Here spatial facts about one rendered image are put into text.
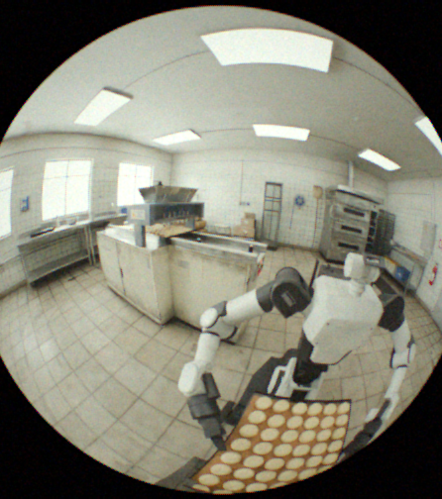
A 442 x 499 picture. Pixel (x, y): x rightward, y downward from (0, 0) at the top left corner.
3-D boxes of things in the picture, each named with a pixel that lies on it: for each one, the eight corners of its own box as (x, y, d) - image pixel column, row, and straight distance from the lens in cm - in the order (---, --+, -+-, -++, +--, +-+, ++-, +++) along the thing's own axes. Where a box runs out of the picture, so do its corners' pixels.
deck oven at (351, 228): (326, 265, 420) (338, 182, 410) (316, 251, 530) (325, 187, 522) (371, 272, 496) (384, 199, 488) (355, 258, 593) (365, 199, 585)
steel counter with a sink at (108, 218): (31, 296, 337) (14, 223, 314) (29, 282, 403) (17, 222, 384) (147, 245, 449) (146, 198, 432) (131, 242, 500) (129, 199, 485)
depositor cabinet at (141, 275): (106, 287, 262) (96, 232, 235) (141, 272, 290) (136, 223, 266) (163, 331, 169) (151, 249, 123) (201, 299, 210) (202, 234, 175)
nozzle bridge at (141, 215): (128, 243, 149) (127, 204, 145) (179, 230, 195) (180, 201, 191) (151, 250, 123) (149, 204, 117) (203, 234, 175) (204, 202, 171)
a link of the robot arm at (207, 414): (199, 439, 59) (189, 412, 61) (230, 433, 60) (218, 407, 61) (198, 438, 47) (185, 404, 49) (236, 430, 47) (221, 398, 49)
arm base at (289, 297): (268, 286, 62) (283, 260, 58) (294, 303, 64) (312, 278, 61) (260, 305, 48) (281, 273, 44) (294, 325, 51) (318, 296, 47)
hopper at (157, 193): (135, 203, 147) (136, 187, 148) (177, 201, 184) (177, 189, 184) (156, 203, 124) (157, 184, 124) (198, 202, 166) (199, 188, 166)
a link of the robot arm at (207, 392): (182, 409, 54) (175, 380, 58) (204, 411, 62) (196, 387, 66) (213, 399, 48) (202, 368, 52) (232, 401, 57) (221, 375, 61)
